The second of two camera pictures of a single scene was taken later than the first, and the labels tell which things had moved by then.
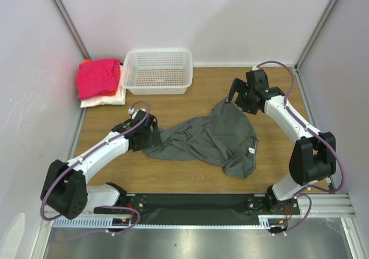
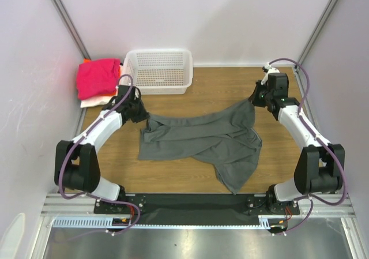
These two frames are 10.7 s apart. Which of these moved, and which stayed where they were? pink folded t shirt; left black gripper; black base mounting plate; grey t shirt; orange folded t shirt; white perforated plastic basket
Moved: grey t shirt; left black gripper
Stayed: orange folded t shirt; pink folded t shirt; white perforated plastic basket; black base mounting plate
